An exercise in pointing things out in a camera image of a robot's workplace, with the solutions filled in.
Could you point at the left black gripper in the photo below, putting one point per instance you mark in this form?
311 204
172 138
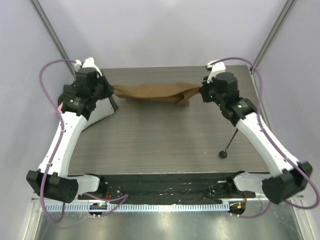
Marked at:
108 91

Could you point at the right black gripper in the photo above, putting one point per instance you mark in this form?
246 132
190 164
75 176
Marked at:
206 85

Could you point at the brown cloth napkin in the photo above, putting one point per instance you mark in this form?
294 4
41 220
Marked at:
176 93

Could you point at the black spoon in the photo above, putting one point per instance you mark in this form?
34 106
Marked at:
223 154

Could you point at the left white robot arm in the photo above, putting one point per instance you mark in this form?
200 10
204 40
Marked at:
51 179

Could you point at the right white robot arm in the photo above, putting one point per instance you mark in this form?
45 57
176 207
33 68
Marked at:
287 175

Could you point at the pink cloth napkin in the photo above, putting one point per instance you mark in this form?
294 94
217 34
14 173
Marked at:
60 108

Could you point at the grey cloth napkin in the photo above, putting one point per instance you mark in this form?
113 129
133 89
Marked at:
104 108

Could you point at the black cloth pile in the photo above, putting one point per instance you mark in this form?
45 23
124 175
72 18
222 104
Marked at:
110 93

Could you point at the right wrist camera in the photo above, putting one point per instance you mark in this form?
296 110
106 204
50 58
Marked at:
214 67

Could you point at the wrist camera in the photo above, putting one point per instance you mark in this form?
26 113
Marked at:
87 63
214 67

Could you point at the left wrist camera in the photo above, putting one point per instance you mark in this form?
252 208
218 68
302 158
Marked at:
87 63

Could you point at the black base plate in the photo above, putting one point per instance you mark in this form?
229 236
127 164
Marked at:
170 188

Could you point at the white slotted cable duct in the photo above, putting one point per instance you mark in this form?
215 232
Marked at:
90 207

